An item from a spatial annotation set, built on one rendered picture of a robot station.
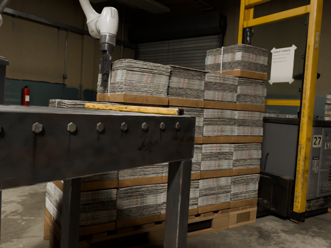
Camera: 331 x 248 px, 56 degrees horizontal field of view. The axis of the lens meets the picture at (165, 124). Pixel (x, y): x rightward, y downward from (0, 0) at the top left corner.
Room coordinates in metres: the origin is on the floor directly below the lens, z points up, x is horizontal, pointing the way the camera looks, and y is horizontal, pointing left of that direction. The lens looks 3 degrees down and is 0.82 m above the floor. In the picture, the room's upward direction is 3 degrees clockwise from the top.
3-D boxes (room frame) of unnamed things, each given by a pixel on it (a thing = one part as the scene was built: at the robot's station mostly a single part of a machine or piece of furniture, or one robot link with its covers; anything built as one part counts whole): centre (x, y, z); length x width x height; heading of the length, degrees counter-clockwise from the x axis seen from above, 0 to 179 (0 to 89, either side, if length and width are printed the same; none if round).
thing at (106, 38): (1.78, 0.36, 1.18); 0.09 x 0.09 x 0.06
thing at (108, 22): (1.80, 0.36, 1.29); 0.13 x 0.11 x 0.16; 32
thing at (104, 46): (1.78, 0.36, 1.11); 0.08 x 0.07 x 0.09; 34
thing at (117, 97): (1.76, 0.15, 0.86); 0.29 x 0.16 x 0.04; 124
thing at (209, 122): (1.96, 0.10, 0.42); 1.17 x 0.39 x 0.83; 124
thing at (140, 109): (1.03, 0.13, 0.81); 0.43 x 0.03 x 0.02; 52
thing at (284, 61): (2.62, -0.88, 1.27); 0.57 x 0.01 x 0.65; 34
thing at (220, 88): (2.20, -0.25, 0.95); 0.38 x 0.29 x 0.23; 33
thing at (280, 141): (2.81, -1.17, 0.40); 0.69 x 0.55 x 0.80; 34
